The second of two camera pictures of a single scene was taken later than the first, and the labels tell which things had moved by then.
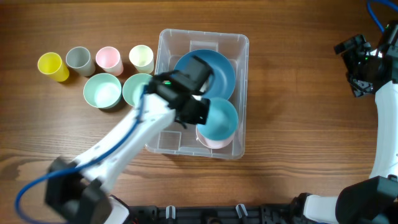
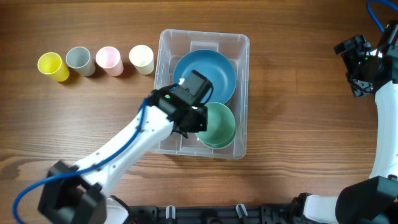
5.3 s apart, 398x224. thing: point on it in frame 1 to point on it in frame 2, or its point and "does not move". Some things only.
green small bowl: [102, 90] to [217, 134]
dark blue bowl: [222, 81] does not move
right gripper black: [359, 88] does not move
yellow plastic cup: [50, 63] does not move
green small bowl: [133, 87] to [221, 126]
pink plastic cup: [109, 58] does not move
